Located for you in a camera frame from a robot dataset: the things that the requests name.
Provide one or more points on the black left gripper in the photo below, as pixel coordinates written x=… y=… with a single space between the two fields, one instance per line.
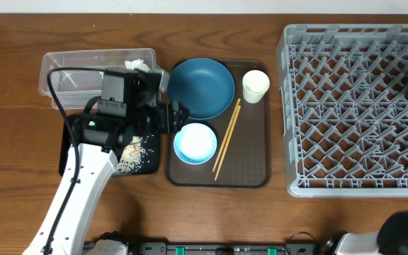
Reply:
x=170 y=117

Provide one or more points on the light blue bowl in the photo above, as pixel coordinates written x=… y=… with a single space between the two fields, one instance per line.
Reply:
x=195 y=144

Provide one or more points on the white napkin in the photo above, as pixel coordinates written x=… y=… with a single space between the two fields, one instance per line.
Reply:
x=137 y=64

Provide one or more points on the leftover rice pile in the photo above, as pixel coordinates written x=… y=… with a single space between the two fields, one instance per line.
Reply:
x=137 y=157

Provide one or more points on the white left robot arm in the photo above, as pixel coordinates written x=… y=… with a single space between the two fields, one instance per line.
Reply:
x=91 y=161

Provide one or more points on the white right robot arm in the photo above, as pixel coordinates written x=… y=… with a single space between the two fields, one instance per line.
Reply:
x=392 y=237

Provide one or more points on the black food waste tray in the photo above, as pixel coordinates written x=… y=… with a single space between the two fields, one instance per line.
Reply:
x=127 y=139

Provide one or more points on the grey dishwasher rack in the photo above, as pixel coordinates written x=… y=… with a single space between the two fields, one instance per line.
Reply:
x=345 y=114

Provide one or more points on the clear plastic waste bin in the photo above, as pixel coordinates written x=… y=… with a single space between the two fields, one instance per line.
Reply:
x=75 y=88

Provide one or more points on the dark blue plate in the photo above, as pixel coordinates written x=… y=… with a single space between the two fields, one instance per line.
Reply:
x=204 y=86

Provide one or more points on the wooden chopstick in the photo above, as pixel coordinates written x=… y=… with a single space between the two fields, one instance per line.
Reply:
x=226 y=134
x=219 y=165

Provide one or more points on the brown serving tray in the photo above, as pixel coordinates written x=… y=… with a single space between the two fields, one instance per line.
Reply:
x=247 y=163

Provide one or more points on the white paper cup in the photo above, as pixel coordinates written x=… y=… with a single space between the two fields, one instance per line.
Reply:
x=255 y=84

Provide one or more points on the black rail at table edge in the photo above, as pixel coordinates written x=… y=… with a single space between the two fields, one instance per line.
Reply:
x=159 y=248

